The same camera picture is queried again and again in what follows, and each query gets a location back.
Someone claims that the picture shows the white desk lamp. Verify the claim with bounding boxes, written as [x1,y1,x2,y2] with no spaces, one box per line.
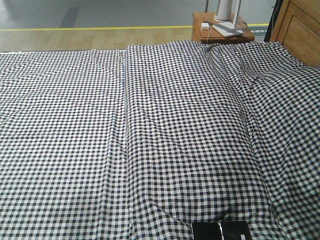
[212,0,244,38]

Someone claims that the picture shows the white cylindrical appliance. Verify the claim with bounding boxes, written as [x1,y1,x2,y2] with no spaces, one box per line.
[214,0,233,22]

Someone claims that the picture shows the wooden nightstand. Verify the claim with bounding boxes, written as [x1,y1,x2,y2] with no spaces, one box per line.
[191,12,255,45]

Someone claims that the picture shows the wooden headboard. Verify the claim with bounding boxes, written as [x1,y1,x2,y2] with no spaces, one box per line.
[270,0,320,66]

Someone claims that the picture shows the white charger adapter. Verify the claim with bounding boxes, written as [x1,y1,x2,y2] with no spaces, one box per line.
[200,22,210,31]

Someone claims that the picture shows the black folding smartphone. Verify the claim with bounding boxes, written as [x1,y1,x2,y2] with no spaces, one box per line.
[191,221,252,240]

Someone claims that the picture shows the black white checkered bedsheet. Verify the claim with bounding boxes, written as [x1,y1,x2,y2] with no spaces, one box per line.
[0,41,320,240]

